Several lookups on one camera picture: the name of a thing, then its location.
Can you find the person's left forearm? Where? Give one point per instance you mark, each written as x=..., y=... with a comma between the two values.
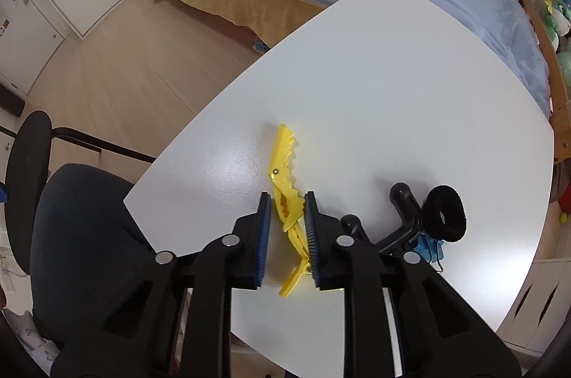
x=26, y=333

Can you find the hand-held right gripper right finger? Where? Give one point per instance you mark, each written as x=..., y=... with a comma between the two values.
x=311, y=239

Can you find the white drawer cabinet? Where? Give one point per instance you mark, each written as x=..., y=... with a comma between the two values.
x=544, y=306

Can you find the blue binder clip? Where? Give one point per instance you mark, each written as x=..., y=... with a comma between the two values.
x=426, y=246

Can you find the yellow hair clip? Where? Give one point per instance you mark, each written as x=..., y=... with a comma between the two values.
x=287, y=164

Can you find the green dragon plush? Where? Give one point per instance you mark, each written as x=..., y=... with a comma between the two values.
x=557, y=14

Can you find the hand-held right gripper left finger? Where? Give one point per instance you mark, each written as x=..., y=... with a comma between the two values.
x=264, y=239

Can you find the wooden bed frame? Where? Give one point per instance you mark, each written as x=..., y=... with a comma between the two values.
x=551, y=65

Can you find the black hair scrunchie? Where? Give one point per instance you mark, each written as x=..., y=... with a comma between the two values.
x=457, y=222

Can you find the blue patterned item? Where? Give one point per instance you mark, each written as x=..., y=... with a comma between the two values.
x=260, y=45

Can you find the white door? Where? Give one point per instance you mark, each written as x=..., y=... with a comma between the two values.
x=22, y=30

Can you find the black office chair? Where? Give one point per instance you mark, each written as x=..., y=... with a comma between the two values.
x=89, y=248

